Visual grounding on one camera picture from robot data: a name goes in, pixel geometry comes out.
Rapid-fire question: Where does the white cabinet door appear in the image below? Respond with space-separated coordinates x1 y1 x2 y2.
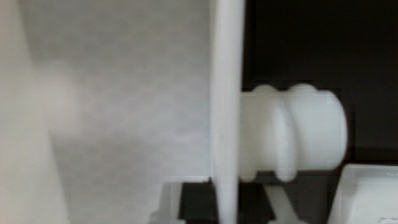
238 84 398 224

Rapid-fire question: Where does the white cabinet body box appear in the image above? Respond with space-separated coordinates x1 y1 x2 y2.
0 0 245 224

